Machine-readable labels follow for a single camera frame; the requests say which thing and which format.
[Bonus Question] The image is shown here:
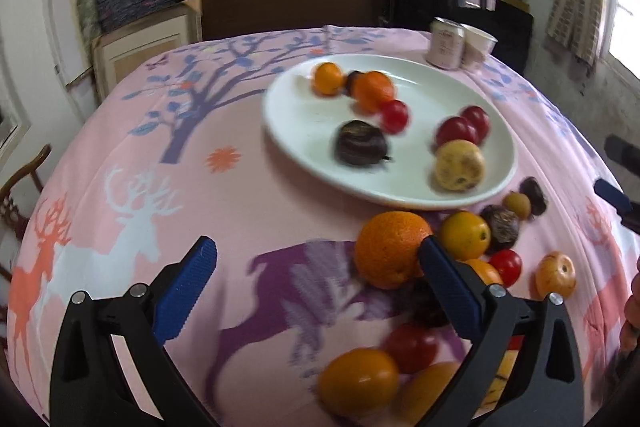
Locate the white canvas board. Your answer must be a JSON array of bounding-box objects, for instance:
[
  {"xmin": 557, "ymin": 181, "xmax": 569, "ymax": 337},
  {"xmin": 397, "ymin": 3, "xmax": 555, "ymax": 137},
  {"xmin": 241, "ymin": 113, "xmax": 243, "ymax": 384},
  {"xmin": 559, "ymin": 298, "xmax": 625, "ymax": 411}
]
[{"xmin": 42, "ymin": 0, "xmax": 96, "ymax": 88}]

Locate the orange apple-like fruit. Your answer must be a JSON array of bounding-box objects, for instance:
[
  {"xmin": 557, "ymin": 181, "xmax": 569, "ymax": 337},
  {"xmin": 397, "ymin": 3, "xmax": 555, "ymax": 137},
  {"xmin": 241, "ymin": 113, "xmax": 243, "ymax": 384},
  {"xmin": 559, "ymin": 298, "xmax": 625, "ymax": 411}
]
[{"xmin": 535, "ymin": 251, "xmax": 577, "ymax": 300}]

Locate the black glass panel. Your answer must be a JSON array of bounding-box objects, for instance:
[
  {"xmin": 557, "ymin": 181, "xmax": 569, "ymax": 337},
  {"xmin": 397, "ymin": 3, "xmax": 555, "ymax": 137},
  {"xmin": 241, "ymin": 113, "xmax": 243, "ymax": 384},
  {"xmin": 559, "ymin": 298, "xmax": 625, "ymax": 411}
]
[{"xmin": 387, "ymin": 0, "xmax": 533, "ymax": 75}]

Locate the cracked yellow passion fruit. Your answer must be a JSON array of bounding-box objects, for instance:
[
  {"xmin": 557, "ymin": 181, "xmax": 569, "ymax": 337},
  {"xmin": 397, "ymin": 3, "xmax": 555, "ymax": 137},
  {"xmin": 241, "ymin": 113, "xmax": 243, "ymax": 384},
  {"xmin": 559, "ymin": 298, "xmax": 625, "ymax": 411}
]
[{"xmin": 482, "ymin": 349, "xmax": 521, "ymax": 410}]

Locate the pale drink can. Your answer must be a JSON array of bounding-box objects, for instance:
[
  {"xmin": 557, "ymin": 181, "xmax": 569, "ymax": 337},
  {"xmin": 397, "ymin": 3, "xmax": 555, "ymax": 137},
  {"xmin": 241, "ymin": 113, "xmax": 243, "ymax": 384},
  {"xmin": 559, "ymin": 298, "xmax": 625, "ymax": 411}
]
[{"xmin": 426, "ymin": 17, "xmax": 466, "ymax": 70}]

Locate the brown wooden chair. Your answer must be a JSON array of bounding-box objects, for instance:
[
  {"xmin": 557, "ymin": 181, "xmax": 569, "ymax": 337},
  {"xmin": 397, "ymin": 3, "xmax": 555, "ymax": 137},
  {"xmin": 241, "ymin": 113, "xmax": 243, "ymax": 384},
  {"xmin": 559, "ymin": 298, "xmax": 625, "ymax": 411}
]
[{"xmin": 0, "ymin": 144, "xmax": 52, "ymax": 280}]

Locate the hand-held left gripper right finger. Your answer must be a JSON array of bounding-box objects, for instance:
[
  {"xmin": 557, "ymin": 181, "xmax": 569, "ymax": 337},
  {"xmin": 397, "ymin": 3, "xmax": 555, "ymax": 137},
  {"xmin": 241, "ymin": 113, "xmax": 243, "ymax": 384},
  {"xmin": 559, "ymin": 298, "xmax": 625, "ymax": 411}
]
[{"xmin": 418, "ymin": 236, "xmax": 585, "ymax": 427}]

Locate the white plate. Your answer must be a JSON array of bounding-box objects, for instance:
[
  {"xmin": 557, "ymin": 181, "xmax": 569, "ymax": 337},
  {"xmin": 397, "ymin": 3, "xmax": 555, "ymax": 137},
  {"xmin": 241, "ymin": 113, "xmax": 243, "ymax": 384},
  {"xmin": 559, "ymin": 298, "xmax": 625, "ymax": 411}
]
[{"xmin": 262, "ymin": 53, "xmax": 517, "ymax": 211}]

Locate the small cabinet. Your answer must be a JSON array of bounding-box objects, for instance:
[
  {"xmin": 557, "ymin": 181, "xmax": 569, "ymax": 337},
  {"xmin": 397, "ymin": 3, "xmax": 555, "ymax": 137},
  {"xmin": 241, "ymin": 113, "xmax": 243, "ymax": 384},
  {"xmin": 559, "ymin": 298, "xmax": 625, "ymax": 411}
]
[{"xmin": 92, "ymin": 2, "xmax": 203, "ymax": 100}]

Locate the orange mandarin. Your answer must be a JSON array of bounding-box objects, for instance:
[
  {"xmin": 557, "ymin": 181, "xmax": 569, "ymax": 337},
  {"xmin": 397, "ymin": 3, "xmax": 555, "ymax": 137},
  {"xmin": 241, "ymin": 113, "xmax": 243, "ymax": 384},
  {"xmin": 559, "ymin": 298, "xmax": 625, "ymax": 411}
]
[{"xmin": 353, "ymin": 71, "xmax": 396, "ymax": 114}]

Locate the large orange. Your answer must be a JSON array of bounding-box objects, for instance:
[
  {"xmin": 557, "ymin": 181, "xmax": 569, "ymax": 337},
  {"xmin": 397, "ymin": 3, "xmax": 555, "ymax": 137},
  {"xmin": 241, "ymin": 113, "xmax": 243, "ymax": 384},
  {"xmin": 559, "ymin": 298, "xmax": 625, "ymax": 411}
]
[{"xmin": 354, "ymin": 211, "xmax": 434, "ymax": 289}]

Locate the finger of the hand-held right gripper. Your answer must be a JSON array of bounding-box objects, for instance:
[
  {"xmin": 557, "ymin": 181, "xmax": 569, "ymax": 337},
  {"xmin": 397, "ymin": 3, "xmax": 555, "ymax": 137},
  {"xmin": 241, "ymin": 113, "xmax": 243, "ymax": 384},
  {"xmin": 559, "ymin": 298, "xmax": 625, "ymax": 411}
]
[
  {"xmin": 594, "ymin": 179, "xmax": 640, "ymax": 235},
  {"xmin": 604, "ymin": 134, "xmax": 640, "ymax": 168}
]

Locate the small yellow-orange citrus fruit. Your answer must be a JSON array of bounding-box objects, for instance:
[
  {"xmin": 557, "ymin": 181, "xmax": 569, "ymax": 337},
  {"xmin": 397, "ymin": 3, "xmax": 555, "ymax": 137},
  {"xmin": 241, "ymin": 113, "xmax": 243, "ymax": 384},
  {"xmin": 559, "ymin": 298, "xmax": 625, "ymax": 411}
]
[
  {"xmin": 465, "ymin": 259, "xmax": 505, "ymax": 286},
  {"xmin": 440, "ymin": 211, "xmax": 491, "ymax": 261},
  {"xmin": 319, "ymin": 348, "xmax": 401, "ymax": 418},
  {"xmin": 313, "ymin": 62, "xmax": 346, "ymax": 96}
]

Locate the sunlit window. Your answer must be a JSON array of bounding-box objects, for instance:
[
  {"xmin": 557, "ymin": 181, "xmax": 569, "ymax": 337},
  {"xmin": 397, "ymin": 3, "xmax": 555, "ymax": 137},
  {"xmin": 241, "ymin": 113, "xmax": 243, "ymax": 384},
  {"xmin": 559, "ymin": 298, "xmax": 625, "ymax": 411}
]
[{"xmin": 597, "ymin": 0, "xmax": 640, "ymax": 82}]

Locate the pink deer print tablecloth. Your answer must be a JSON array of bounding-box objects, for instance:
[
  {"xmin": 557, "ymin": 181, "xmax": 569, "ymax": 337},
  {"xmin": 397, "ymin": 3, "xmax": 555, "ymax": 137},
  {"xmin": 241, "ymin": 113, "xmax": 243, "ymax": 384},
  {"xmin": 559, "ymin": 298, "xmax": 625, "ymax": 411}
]
[{"xmin": 7, "ymin": 24, "xmax": 640, "ymax": 427}]

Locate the tiny yellow-green fruit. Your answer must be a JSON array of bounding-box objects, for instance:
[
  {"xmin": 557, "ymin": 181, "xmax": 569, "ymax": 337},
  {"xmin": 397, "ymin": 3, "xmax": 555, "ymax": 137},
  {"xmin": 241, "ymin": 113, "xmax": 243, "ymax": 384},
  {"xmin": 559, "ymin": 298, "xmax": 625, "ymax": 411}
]
[{"xmin": 502, "ymin": 192, "xmax": 532, "ymax": 220}]

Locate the white-framed window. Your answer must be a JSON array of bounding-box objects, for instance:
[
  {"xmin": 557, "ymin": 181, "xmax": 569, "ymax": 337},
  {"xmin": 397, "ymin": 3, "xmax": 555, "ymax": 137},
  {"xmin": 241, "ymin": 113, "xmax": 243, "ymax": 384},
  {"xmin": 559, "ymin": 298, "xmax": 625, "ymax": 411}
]
[{"xmin": 0, "ymin": 77, "xmax": 33, "ymax": 158}]

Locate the person's right hand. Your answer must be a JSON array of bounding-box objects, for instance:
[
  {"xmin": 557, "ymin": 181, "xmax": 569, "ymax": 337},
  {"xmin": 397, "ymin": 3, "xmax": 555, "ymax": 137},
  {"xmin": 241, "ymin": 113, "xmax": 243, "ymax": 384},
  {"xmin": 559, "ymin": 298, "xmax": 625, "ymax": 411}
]
[{"xmin": 620, "ymin": 252, "xmax": 640, "ymax": 353}]

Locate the brown wooden board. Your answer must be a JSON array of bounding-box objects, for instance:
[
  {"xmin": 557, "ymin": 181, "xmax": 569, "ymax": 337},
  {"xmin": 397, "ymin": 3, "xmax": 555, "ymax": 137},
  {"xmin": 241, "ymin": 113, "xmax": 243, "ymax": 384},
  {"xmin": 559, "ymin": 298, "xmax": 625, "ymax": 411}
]
[{"xmin": 182, "ymin": 0, "xmax": 391, "ymax": 42}]

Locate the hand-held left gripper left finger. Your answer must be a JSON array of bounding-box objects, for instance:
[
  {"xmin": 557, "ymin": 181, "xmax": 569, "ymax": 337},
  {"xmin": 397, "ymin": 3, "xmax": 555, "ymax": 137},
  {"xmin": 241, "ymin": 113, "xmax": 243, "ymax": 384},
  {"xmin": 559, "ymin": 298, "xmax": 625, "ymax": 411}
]
[{"xmin": 49, "ymin": 236, "xmax": 218, "ymax": 427}]

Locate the red tomato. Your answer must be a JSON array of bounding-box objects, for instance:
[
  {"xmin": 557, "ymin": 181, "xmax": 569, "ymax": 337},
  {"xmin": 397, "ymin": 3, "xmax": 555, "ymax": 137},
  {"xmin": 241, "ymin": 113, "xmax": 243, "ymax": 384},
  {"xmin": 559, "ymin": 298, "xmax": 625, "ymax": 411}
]
[
  {"xmin": 489, "ymin": 250, "xmax": 523, "ymax": 288},
  {"xmin": 381, "ymin": 100, "xmax": 410, "ymax": 134},
  {"xmin": 384, "ymin": 324, "xmax": 441, "ymax": 374}
]

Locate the white paper cup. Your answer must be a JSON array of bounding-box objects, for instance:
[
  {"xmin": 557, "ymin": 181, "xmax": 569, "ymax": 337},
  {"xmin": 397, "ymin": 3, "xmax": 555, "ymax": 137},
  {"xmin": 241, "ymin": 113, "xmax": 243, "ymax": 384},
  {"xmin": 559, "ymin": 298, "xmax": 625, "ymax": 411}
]
[{"xmin": 460, "ymin": 23, "xmax": 499, "ymax": 72}]

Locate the dark purple passion fruit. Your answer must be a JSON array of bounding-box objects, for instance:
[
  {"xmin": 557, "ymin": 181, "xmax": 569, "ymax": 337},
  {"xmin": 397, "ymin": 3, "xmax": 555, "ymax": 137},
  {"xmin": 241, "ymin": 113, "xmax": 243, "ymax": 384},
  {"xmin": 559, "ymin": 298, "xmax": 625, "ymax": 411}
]
[
  {"xmin": 406, "ymin": 279, "xmax": 453, "ymax": 329},
  {"xmin": 520, "ymin": 177, "xmax": 549, "ymax": 217},
  {"xmin": 481, "ymin": 205, "xmax": 521, "ymax": 253},
  {"xmin": 335, "ymin": 120, "xmax": 390, "ymax": 166}
]

